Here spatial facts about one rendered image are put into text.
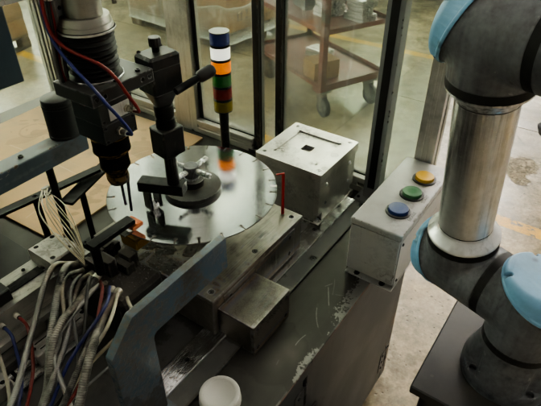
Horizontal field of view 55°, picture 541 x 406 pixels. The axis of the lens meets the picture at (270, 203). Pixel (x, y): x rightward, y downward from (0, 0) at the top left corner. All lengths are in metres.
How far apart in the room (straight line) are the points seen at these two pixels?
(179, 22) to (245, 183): 0.63
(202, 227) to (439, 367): 0.49
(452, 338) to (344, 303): 0.21
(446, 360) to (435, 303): 1.16
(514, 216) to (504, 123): 2.01
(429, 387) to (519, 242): 1.67
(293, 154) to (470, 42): 0.65
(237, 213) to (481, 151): 0.44
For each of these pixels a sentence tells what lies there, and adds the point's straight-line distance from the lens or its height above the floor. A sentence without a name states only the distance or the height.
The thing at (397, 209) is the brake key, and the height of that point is 0.91.
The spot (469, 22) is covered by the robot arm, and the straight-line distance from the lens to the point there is 0.67.
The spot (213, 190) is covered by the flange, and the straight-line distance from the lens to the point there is 1.00.
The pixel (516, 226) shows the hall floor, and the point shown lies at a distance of 2.68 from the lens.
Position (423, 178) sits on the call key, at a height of 0.91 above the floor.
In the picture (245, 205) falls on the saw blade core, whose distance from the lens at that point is 0.98.
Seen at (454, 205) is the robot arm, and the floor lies 1.06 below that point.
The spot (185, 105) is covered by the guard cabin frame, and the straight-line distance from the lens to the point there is 1.63.
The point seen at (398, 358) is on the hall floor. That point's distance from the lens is 1.96.
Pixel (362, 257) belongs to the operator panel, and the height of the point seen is 0.81.
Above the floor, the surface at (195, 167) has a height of 1.00.
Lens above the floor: 1.54
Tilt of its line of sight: 37 degrees down
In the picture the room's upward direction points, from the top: straight up
